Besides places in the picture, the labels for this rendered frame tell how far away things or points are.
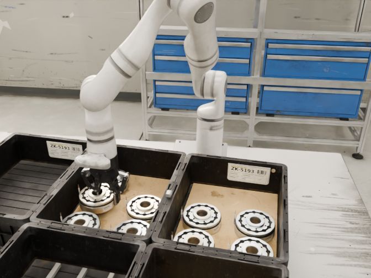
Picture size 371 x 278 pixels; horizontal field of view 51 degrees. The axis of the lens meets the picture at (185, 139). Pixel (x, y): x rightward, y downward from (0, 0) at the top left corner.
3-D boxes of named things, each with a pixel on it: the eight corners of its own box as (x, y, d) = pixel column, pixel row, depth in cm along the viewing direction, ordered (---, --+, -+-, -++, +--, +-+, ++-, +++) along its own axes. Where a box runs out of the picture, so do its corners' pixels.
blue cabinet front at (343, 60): (258, 112, 294) (265, 38, 268) (356, 117, 287) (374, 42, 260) (258, 113, 292) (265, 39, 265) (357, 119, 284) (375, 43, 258)
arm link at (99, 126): (86, 128, 103) (86, 144, 96) (79, 73, 96) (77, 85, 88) (113, 126, 104) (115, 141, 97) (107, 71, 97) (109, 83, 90)
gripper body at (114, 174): (122, 146, 104) (125, 175, 108) (93, 143, 105) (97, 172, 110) (112, 160, 97) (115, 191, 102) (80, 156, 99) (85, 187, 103)
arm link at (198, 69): (186, 31, 108) (220, 33, 106) (197, 76, 133) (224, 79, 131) (180, 60, 105) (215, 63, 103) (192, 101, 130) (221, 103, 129)
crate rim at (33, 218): (97, 148, 126) (96, 141, 125) (187, 158, 120) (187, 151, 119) (27, 228, 92) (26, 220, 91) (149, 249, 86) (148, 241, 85)
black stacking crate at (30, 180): (21, 162, 136) (14, 133, 131) (99, 172, 131) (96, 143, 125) (-67, 239, 102) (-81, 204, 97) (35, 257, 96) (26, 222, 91)
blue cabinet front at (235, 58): (154, 106, 302) (151, 34, 276) (247, 112, 295) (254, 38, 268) (153, 108, 300) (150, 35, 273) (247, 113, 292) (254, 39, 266)
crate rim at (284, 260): (187, 158, 120) (187, 151, 119) (286, 170, 115) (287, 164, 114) (149, 249, 86) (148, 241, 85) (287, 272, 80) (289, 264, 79)
